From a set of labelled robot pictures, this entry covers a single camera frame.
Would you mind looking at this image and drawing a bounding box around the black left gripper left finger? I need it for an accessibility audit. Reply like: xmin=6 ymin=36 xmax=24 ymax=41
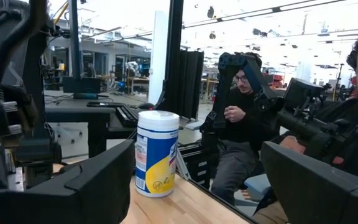
xmin=0 ymin=139 xmax=135 ymax=224

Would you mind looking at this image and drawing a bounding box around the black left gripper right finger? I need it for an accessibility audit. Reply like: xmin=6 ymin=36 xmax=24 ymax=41
xmin=260 ymin=141 xmax=358 ymax=224

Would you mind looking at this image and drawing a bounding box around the black desk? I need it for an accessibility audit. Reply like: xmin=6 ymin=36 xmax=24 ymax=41
xmin=44 ymin=90 xmax=155 ymax=158

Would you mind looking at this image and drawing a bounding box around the wipes canister white lid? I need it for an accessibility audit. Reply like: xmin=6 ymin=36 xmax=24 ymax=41
xmin=134 ymin=110 xmax=180 ymax=198

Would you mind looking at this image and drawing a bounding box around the black keyboard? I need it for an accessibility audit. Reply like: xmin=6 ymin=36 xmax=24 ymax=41
xmin=115 ymin=105 xmax=143 ymax=128

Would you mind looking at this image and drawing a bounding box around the white pillar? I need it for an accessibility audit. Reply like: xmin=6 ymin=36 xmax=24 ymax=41
xmin=147 ymin=11 xmax=170 ymax=106

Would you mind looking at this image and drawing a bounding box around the black partition panel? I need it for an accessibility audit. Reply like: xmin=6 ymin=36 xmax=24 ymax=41
xmin=178 ymin=49 xmax=205 ymax=121

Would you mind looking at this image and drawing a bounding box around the black rig post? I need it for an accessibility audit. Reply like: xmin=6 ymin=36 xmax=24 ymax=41
xmin=163 ymin=0 xmax=185 ymax=114
xmin=68 ymin=0 xmax=81 ymax=82

